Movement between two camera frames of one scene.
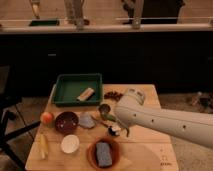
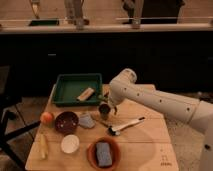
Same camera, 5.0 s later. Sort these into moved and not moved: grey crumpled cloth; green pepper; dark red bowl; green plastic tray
Moved: green pepper
Not moved: dark red bowl; green plastic tray; grey crumpled cloth
